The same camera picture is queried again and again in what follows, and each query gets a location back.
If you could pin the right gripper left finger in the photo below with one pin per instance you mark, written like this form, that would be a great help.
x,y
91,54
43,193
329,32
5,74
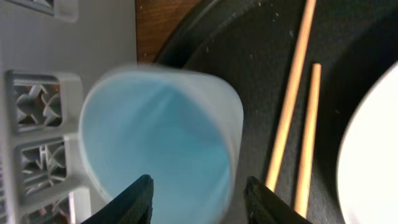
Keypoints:
x,y
132,206

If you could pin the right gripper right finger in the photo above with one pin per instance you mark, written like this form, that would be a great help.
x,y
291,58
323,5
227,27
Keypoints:
x,y
265,207

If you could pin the light blue plastic cup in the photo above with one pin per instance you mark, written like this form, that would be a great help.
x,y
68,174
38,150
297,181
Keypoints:
x,y
182,128

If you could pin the grey dishwasher rack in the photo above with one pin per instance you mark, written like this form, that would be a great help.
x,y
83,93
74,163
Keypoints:
x,y
52,53

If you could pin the left wooden chopstick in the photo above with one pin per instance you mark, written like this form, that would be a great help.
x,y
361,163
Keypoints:
x,y
290,95

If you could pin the wooden chopstick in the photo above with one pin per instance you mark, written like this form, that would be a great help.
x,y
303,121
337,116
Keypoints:
x,y
290,95
308,142

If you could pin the right wooden chopstick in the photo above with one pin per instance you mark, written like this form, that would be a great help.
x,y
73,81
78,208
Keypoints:
x,y
308,142

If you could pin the grey round plate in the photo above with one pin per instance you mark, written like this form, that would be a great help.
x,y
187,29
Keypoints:
x,y
366,173

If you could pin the round black tray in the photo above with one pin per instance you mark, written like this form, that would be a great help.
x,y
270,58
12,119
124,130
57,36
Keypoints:
x,y
250,44

